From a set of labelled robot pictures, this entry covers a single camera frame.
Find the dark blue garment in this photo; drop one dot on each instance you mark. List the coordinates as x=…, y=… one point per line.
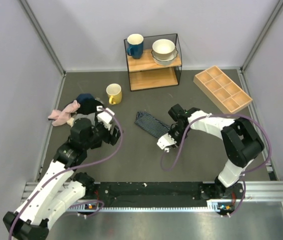
x=81, y=98

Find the yellow ceramic mug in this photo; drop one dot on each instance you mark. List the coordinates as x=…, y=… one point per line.
x=114, y=93

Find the black garment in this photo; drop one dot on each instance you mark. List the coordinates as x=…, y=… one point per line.
x=89, y=106

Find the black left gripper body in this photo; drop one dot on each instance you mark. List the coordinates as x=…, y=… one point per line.
x=100, y=132

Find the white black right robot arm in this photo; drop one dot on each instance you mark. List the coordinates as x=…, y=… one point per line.
x=241, y=142

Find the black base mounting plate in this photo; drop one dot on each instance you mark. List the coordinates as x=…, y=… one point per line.
x=156, y=194

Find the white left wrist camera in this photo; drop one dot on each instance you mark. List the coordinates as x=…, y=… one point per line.
x=105, y=116

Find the white scalloped bowl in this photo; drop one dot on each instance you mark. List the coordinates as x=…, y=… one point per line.
x=166, y=60

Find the wooden compartment tray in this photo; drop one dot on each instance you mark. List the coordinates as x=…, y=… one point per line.
x=222, y=90

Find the navy striped boxer underwear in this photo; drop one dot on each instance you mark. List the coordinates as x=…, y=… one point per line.
x=151, y=125

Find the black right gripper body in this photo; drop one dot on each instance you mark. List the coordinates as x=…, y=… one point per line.
x=177, y=133

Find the grey slotted cable duct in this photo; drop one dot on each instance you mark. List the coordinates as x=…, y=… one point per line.
x=206, y=208

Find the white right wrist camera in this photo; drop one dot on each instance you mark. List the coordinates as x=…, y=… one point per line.
x=165, y=142

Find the black wire wooden shelf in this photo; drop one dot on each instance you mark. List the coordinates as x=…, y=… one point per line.
x=144, y=73

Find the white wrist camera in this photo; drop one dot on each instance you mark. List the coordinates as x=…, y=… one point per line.
x=105, y=116
x=165, y=142

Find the cream ceramic bowl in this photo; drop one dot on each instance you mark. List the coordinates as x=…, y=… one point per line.
x=163, y=48

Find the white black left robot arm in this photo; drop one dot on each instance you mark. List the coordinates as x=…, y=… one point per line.
x=61, y=187

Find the blue ceramic mug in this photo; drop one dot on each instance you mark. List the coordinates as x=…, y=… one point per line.
x=135, y=45

